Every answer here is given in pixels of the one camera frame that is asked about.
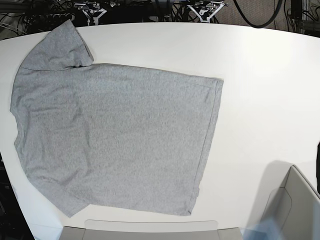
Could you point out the grey T-shirt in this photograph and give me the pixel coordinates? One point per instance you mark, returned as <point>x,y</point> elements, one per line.
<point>111,135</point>

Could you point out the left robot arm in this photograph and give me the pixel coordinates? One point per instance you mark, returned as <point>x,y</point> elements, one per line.
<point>206,10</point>

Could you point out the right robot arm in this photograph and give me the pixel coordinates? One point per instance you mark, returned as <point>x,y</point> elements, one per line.
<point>92,10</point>

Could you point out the grey tray front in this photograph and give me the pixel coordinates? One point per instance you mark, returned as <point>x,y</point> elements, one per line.
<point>125,230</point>

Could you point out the black power strip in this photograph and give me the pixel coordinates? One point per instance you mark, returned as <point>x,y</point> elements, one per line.
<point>55,17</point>

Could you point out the black object right edge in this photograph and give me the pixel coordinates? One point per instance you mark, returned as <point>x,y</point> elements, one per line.
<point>318,162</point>

